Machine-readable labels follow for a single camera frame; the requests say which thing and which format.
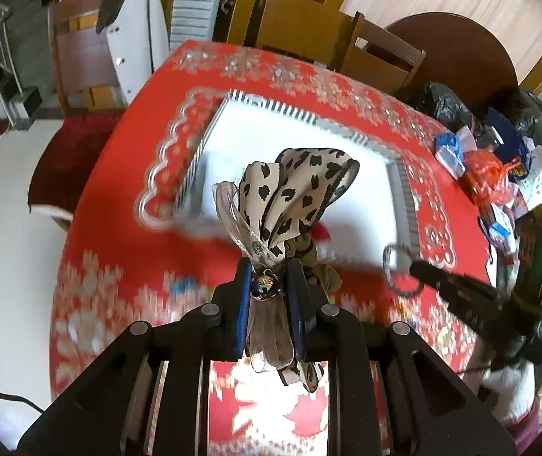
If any spotted bow hair tie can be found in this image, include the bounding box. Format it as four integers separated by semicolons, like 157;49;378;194
213;147;361;394

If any black cable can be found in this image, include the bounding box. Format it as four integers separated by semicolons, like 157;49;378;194
0;384;44;414

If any red embroidered tablecloth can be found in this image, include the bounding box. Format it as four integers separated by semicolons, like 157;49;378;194
50;40;523;456

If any person's right forearm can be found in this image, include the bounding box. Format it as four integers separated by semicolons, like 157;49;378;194
482;361;542;442

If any round brown table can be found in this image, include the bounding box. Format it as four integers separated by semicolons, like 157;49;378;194
387;12;520;105

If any blue and white packet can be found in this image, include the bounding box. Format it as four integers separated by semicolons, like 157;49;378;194
434;132;468;179

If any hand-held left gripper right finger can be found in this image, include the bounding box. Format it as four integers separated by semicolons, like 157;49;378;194
285;260;516;456

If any orange plastic bag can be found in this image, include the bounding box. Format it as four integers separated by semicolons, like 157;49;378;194
462;149;515;206

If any black plastic bag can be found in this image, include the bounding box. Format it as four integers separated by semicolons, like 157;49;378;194
411;82;483;135

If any wooden chair with red cushion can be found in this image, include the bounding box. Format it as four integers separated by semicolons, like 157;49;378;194
28;0;132;231

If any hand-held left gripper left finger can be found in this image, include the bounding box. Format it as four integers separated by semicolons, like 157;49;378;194
17;259;253;456

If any dark blue bag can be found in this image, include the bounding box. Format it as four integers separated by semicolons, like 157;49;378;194
484;107;533;176

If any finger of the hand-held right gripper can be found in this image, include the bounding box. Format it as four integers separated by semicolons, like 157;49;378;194
437;287;509;338
410;261;514;309

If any white jacket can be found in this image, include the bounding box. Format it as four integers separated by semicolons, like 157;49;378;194
97;0;170;106

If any striped jewelry box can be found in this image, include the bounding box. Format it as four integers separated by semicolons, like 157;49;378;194
173;90;424;271

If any white ribbed panel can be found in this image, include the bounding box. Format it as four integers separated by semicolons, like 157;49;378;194
170;0;230;53

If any yellow wooden chair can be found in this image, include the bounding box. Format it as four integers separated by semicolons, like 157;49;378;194
256;0;427;97

